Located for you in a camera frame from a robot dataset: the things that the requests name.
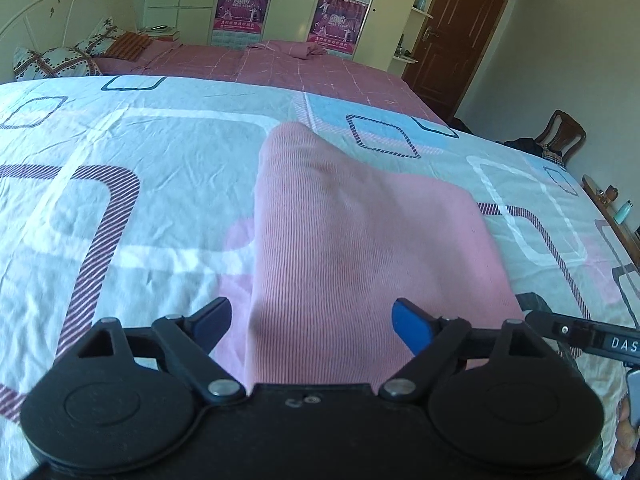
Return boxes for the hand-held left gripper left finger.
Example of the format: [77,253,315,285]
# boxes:
[75,296,248,406]

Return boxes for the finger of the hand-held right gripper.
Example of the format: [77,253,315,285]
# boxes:
[515,293,549,317]

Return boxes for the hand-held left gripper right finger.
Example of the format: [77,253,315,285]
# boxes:
[378,297,566,402]

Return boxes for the pink sweater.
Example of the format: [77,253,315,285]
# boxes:
[217,122,526,396]

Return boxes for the dark clothes on chair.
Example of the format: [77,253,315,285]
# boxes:
[502,136,568,168]

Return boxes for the person's right hand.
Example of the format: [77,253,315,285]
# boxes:
[614,396,640,468]

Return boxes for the wooden side table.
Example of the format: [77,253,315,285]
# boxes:
[581,174,640,263]

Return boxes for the patterned light bedsheet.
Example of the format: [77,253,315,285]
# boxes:
[0,75,640,480]

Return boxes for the wooden chair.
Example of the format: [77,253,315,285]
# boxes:
[541,109,587,167]

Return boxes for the pink checked bedspread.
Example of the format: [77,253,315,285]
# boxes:
[92,40,449,126]

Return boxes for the brown wooden door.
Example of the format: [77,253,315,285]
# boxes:
[401,0,516,122]

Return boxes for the crumpled pink cloth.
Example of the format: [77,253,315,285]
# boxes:
[245,40,329,60]

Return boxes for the orange striped pillow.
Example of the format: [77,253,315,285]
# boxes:
[104,31,152,60]

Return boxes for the stack of books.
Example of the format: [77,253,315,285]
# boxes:
[136,24,182,43]

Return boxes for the patterned white pillow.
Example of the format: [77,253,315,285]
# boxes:
[12,46,104,82]
[75,16,127,57]

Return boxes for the pale yellow wardrobe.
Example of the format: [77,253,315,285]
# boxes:
[142,0,449,73]

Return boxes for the white round headboard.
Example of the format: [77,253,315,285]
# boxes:
[0,0,147,54]

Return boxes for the corner wall shelf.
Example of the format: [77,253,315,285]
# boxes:
[387,0,449,67]

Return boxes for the purple wall poster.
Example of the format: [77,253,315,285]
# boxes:
[306,0,387,57]
[211,0,279,49]

